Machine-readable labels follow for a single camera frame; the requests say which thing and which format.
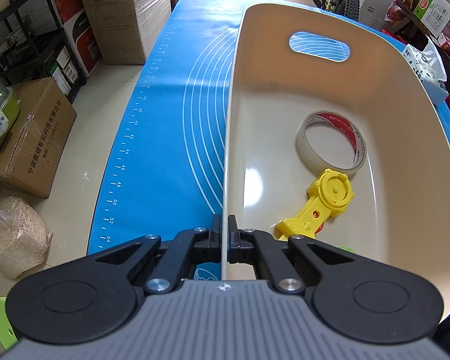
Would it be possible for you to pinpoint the yellow toy launcher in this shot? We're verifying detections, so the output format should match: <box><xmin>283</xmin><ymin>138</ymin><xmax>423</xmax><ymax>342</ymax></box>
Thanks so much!
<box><xmin>275</xmin><ymin>168</ymin><xmax>354</xmax><ymax>241</ymax></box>

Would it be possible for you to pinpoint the white tape roll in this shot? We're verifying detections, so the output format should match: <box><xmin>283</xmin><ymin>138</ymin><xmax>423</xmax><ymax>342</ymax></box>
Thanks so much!
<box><xmin>296</xmin><ymin>110</ymin><xmax>367</xmax><ymax>176</ymax></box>

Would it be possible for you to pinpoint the beige plastic storage basket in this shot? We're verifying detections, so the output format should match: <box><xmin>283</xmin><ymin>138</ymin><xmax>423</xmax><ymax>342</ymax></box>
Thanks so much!
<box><xmin>223</xmin><ymin>3</ymin><xmax>450</xmax><ymax>314</ymax></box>

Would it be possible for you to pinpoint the blue silicone baking mat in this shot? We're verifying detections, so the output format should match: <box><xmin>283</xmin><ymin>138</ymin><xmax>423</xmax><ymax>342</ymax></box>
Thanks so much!
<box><xmin>88</xmin><ymin>0</ymin><xmax>450</xmax><ymax>253</ymax></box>

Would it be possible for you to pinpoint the clear bag of grain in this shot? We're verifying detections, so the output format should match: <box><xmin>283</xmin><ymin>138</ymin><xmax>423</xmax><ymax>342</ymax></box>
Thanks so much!
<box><xmin>0</xmin><ymin>196</ymin><xmax>53</xmax><ymax>279</ymax></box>

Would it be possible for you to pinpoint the brown box on floor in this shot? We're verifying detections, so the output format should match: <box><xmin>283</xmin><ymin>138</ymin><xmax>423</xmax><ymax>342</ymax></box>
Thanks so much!
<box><xmin>0</xmin><ymin>77</ymin><xmax>76</xmax><ymax>198</ymax></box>

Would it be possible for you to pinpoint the green plastic stool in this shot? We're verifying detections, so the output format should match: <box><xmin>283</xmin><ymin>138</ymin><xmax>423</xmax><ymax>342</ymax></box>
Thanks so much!
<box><xmin>0</xmin><ymin>297</ymin><xmax>17</xmax><ymax>350</ymax></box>

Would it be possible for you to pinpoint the lower cardboard box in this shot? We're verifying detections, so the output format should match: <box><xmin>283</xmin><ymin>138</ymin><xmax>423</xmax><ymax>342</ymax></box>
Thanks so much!
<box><xmin>82</xmin><ymin>0</ymin><xmax>171</xmax><ymax>65</ymax></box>

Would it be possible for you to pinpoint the tissue box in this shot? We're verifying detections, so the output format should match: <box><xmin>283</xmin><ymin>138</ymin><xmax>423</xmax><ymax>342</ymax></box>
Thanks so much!
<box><xmin>402</xmin><ymin>39</ymin><xmax>449</xmax><ymax>107</ymax></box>

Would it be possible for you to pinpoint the black metal shelf rack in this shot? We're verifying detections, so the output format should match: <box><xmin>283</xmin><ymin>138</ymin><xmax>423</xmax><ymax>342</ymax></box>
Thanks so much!
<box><xmin>0</xmin><ymin>0</ymin><xmax>87</xmax><ymax>102</ymax></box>

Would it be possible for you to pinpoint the green white product box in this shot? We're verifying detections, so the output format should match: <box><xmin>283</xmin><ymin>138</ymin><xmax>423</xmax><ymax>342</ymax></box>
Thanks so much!
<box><xmin>414</xmin><ymin>0</ymin><xmax>450</xmax><ymax>38</ymax></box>

